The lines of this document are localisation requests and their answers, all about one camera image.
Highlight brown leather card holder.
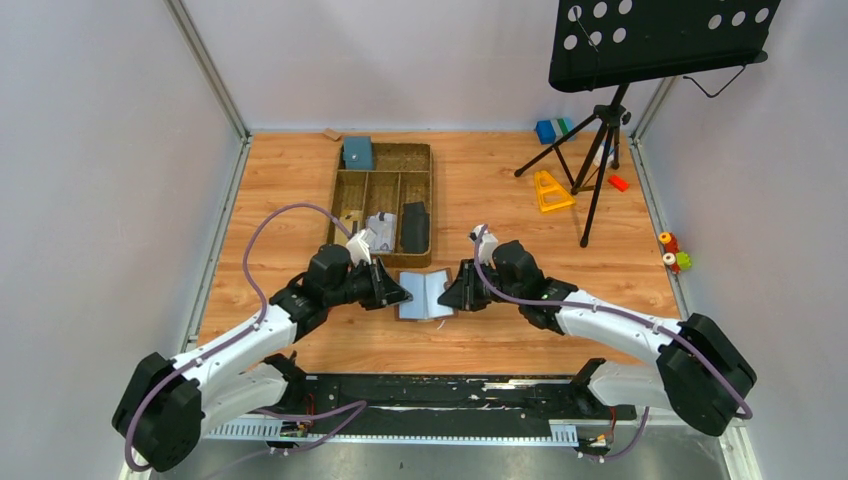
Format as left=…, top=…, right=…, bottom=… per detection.
left=397, top=269, right=457, bottom=322

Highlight woven divided basket tray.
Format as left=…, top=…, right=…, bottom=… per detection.
left=331, top=142, right=436, bottom=269

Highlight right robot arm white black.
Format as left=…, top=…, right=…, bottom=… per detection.
left=438, top=234, right=757, bottom=436

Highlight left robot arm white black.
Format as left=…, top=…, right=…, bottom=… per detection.
left=111, top=244, right=413, bottom=472

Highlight gold credit card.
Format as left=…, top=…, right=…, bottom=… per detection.
left=339, top=209, right=364, bottom=235

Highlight silver grey card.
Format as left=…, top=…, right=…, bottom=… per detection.
left=366, top=211, right=398, bottom=253

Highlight black card in basket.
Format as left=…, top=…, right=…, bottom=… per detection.
left=400, top=201, right=430, bottom=254

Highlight blue leather card holder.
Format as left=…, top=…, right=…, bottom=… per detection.
left=342, top=136, right=375, bottom=171

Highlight yellow triangular toy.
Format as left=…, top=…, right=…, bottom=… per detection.
left=533, top=170, right=576, bottom=214

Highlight small red block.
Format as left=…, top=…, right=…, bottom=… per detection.
left=608, top=175, right=630, bottom=192

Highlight blue green white blocks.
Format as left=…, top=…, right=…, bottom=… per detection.
left=534, top=117, right=575, bottom=145

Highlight small cardboard piece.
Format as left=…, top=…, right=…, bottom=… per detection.
left=322, top=128, right=343, bottom=142

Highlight orange green toy pieces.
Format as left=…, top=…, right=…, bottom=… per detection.
left=658, top=231, right=693, bottom=274

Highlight black music stand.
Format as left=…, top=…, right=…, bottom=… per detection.
left=514, top=0, right=780, bottom=247

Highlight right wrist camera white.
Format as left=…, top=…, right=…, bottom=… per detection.
left=469, top=224, right=499, bottom=266

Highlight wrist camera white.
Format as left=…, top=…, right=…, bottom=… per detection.
left=469, top=224, right=499, bottom=266
left=345, top=227, right=376, bottom=266

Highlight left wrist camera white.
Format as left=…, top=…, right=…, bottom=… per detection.
left=345, top=227, right=376, bottom=266

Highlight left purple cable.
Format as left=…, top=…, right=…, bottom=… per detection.
left=123, top=202, right=368, bottom=480

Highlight white cable duct rail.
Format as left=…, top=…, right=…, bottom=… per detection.
left=204, top=416, right=579, bottom=447

